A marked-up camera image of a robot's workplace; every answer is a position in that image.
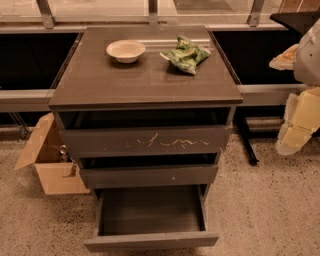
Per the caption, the grey top drawer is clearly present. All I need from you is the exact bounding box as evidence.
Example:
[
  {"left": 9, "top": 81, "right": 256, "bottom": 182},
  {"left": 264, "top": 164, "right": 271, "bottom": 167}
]
[{"left": 61, "top": 109, "right": 231, "bottom": 158}]

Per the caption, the grey middle drawer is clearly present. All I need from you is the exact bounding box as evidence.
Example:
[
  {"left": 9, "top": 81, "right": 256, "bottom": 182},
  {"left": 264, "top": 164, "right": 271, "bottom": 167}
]
[{"left": 80, "top": 153, "right": 217, "bottom": 189}]

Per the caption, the white bowl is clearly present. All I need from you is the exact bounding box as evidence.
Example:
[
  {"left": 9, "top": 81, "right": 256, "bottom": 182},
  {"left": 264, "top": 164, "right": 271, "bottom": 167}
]
[{"left": 106, "top": 40, "right": 146, "bottom": 64}]

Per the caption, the grey bottom drawer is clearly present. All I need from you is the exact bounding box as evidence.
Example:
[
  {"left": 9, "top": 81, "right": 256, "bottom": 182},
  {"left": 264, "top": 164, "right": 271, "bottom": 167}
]
[{"left": 85, "top": 185, "right": 218, "bottom": 252}]

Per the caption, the open cardboard box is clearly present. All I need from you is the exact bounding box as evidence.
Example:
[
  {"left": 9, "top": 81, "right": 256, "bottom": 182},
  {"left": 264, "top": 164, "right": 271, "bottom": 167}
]
[{"left": 15, "top": 113, "right": 89, "bottom": 195}]

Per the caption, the green crumpled chip bag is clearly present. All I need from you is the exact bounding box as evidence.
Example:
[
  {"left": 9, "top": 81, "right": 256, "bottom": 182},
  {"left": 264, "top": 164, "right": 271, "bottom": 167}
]
[{"left": 160, "top": 35, "right": 211, "bottom": 75}]

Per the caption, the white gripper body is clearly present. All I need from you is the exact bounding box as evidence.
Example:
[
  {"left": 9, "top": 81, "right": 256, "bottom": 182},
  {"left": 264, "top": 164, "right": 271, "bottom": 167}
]
[{"left": 286, "top": 87, "right": 320, "bottom": 134}]

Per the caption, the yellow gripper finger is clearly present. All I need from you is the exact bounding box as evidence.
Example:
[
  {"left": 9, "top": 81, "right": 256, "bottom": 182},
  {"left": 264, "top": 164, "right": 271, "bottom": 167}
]
[
  {"left": 276, "top": 124, "right": 311, "bottom": 156},
  {"left": 269, "top": 44, "right": 298, "bottom": 71}
]

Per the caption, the grey drawer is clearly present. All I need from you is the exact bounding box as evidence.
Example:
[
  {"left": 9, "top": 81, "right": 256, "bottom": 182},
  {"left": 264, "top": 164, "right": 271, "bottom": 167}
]
[
  {"left": 80, "top": 153, "right": 217, "bottom": 189},
  {"left": 61, "top": 109, "right": 231, "bottom": 158},
  {"left": 85, "top": 185, "right": 218, "bottom": 252}
]

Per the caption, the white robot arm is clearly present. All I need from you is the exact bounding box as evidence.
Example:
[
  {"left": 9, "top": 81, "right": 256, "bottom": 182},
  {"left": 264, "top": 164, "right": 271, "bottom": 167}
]
[{"left": 269, "top": 21, "right": 320, "bottom": 156}]

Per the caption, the metal can in box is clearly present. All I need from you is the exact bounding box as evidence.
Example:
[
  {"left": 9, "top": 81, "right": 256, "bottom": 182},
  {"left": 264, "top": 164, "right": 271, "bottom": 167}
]
[{"left": 59, "top": 145, "right": 69, "bottom": 162}]

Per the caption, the black table with legs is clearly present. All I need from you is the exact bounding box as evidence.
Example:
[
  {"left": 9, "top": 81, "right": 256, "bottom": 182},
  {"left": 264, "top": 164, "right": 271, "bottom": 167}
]
[{"left": 233, "top": 9, "right": 320, "bottom": 166}]

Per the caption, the dark grey drawer cabinet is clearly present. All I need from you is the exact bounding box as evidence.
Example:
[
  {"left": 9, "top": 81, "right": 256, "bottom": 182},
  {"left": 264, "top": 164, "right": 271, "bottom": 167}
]
[{"left": 49, "top": 27, "right": 242, "bottom": 196}]

